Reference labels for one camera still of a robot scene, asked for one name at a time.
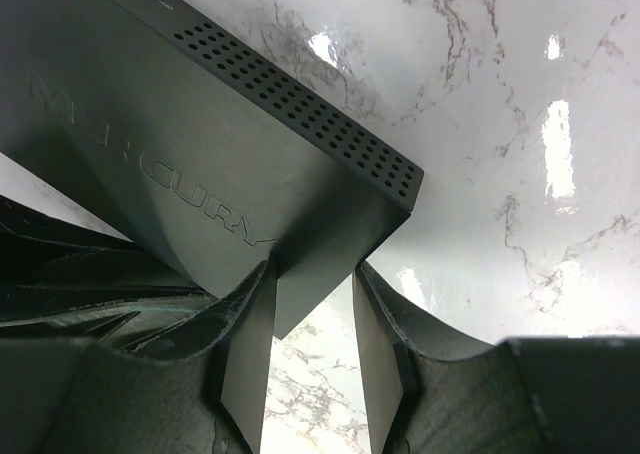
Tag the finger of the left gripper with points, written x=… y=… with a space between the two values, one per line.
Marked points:
x=121 y=326
x=43 y=257

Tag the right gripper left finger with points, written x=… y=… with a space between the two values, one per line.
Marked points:
x=197 y=387

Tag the black network switch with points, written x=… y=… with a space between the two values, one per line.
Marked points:
x=190 y=143

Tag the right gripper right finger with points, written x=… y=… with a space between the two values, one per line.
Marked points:
x=429 y=388

